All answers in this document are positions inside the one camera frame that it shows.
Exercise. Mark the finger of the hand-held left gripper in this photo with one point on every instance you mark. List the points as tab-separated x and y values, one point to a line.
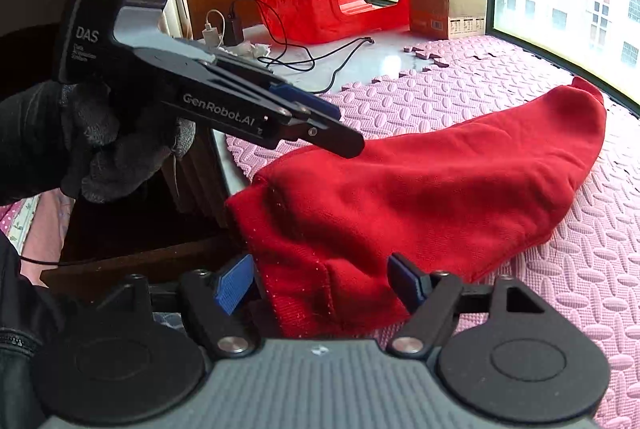
330	136
310	101

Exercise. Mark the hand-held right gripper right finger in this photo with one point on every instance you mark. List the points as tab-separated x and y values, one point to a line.
407	281

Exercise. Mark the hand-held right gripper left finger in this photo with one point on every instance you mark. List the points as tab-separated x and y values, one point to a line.
232	286

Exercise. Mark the red fleece garment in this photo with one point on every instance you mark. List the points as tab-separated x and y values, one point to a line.
425	189

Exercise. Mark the person's left hand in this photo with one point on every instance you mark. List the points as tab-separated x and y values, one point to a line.
115	149

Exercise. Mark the white crumpled tissue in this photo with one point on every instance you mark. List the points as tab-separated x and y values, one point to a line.
250	49

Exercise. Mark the white charger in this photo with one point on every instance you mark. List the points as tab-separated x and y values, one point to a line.
211	34

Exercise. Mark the black power adapter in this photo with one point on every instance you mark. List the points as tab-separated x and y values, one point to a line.
234	29

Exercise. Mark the loose pink foam mat pieces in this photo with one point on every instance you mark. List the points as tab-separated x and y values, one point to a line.
425	54

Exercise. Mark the dark wooden furniture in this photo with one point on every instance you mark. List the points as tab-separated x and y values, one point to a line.
125	219

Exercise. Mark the brown cardboard box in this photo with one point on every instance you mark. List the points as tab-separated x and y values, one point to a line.
430	9

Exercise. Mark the pink foam puzzle mat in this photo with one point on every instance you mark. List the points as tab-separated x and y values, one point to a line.
575	259

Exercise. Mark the pink dotted bedsheet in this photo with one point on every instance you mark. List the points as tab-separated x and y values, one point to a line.
20	221

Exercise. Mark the person's black jacket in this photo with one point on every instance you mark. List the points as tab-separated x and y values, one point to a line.
20	334

